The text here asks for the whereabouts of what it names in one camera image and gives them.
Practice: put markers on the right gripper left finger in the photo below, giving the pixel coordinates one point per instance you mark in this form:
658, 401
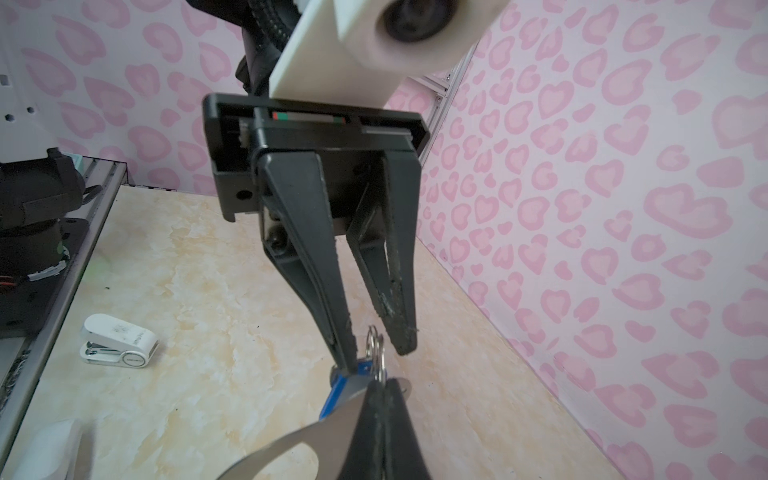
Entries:
365, 455

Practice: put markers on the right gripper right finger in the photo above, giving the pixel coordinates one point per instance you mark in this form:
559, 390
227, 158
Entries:
402, 457

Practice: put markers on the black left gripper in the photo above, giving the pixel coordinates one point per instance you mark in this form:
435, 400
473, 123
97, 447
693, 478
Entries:
297, 139

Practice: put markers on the key with blue tag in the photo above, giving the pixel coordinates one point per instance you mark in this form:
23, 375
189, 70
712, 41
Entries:
342, 388

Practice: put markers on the white clip device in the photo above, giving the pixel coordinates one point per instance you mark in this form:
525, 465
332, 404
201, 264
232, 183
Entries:
110, 341

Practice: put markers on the white rounded plastic piece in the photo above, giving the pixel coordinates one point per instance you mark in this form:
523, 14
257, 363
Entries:
61, 450

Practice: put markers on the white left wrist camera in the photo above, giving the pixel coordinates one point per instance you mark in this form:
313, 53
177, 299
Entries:
357, 53

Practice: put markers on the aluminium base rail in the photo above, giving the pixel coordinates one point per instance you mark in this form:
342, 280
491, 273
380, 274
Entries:
32, 314

